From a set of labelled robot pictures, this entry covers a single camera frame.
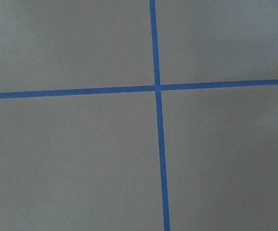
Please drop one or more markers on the blue tape line crosswise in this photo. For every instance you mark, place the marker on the blue tape line crosswise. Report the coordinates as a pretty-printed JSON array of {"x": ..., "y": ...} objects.
[{"x": 127, "y": 89}]

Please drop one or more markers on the blue tape line lengthwise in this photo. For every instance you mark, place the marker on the blue tape line lengthwise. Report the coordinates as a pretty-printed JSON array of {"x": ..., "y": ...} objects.
[{"x": 159, "y": 115}]

